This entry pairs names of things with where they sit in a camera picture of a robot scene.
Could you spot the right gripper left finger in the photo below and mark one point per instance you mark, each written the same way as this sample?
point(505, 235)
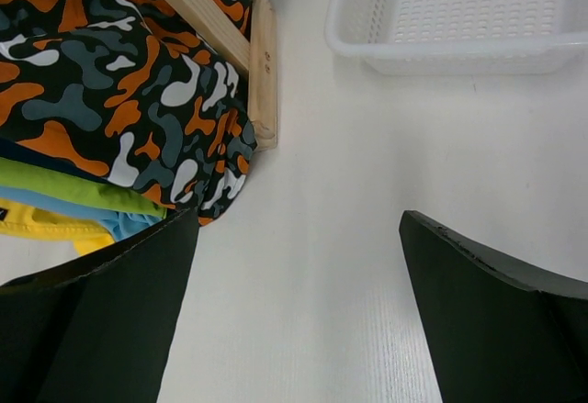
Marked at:
point(98, 328)

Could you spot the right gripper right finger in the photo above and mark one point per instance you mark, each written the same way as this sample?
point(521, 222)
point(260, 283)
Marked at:
point(498, 329)

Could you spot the yellow shorts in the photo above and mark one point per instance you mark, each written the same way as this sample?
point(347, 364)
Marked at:
point(27, 222)

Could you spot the orange camouflage shorts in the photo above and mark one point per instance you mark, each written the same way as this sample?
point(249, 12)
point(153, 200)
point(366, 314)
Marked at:
point(128, 92)

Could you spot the light blue shorts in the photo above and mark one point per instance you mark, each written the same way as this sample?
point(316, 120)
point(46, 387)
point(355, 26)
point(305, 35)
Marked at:
point(119, 224)

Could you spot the lime green shorts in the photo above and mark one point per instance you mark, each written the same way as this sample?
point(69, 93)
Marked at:
point(77, 190)

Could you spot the navy blue shorts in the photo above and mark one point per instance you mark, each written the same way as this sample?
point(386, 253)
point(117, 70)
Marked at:
point(17, 153)

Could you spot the wooden clothes rack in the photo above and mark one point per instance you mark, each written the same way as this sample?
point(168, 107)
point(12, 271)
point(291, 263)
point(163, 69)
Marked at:
point(255, 58)

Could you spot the white plastic basket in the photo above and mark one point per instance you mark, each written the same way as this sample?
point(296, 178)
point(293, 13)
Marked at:
point(458, 37)

